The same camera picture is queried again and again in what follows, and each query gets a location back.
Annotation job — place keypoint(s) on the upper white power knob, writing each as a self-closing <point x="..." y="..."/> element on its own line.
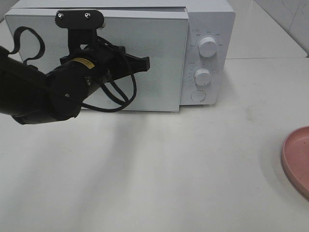
<point x="207" y="46"/>

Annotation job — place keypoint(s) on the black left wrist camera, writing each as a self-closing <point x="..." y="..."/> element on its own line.
<point x="79" y="19"/>

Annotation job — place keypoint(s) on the white microwave door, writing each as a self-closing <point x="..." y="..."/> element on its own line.
<point x="161" y="36"/>

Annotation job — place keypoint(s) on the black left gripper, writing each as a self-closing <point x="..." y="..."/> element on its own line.
<point x="101" y="56"/>

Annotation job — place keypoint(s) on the white microwave oven body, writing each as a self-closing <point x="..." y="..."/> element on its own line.
<point x="205" y="18"/>

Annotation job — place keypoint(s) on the pink round plate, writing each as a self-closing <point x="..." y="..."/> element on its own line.
<point x="295" y="159"/>

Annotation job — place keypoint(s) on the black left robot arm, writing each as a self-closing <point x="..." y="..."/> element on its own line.
<point x="32" y="97"/>

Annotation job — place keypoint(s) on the round white door button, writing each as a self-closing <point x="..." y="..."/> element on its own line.
<point x="198" y="96"/>

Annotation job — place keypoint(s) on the white timer knob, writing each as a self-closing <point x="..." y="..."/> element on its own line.
<point x="202" y="77"/>

